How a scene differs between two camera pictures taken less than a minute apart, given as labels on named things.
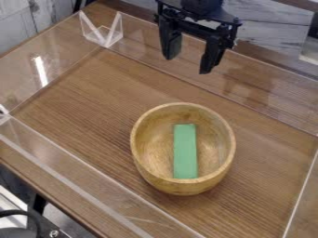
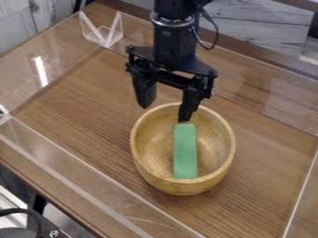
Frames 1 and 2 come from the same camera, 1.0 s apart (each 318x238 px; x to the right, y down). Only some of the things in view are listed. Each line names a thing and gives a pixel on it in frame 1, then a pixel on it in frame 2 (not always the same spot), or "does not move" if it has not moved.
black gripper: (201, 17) → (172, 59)
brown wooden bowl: (151, 140) does not move
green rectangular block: (184, 151) does not move
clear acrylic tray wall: (123, 204) does not move
